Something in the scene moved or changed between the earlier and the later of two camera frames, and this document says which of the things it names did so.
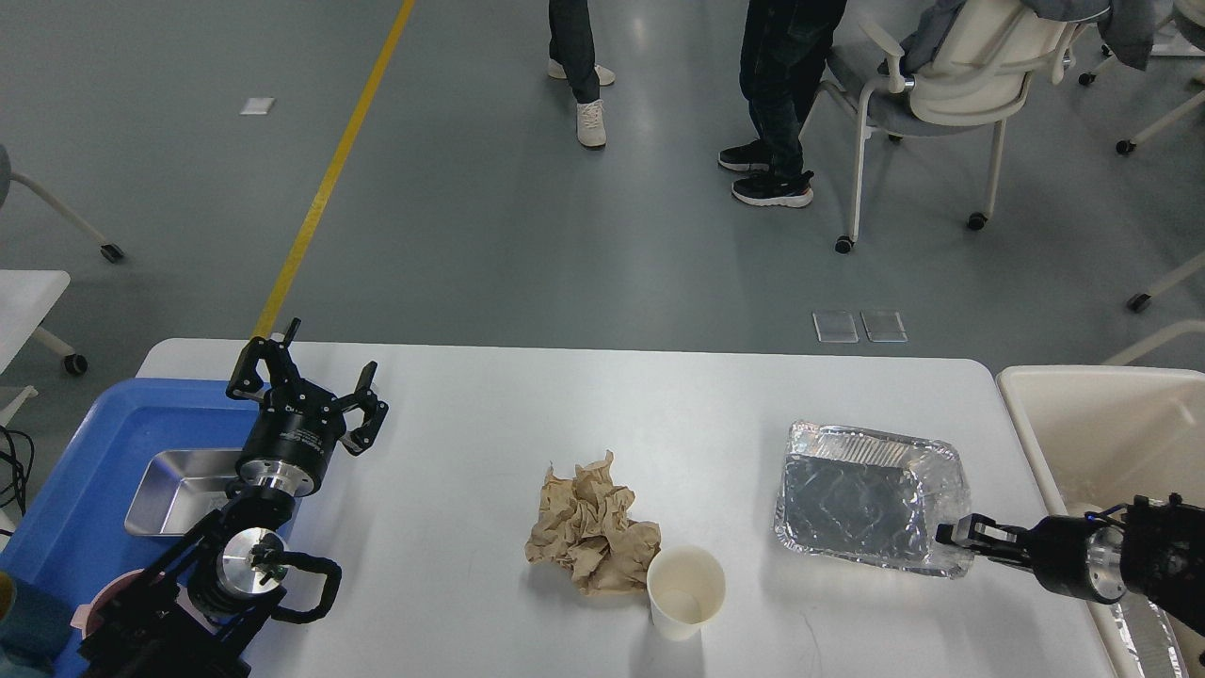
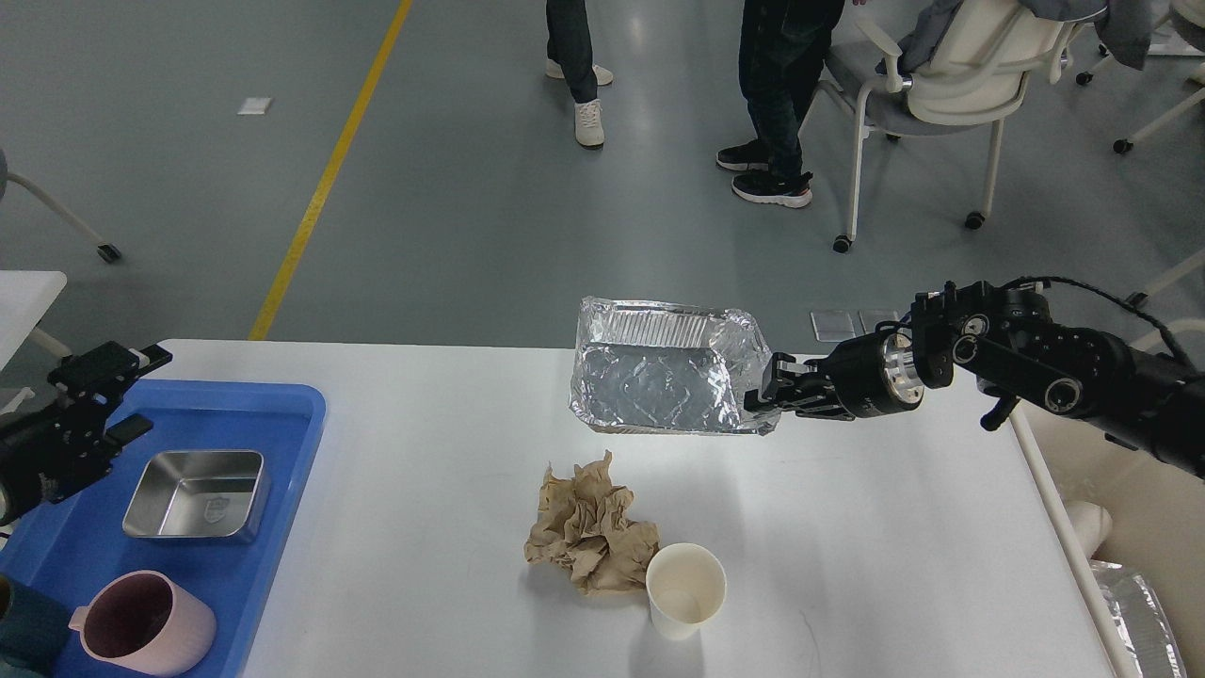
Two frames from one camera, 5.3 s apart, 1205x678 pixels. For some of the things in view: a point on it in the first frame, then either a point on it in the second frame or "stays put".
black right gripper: (1083, 556) → (875, 374)
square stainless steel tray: (179, 489) stays put
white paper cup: (686, 585) stays put
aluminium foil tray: (871, 497) → (667, 367)
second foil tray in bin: (1150, 637) stays put
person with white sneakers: (572, 56) stays put
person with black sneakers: (784, 52) stays put
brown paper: (583, 526) stays put
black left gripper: (298, 422) → (44, 455)
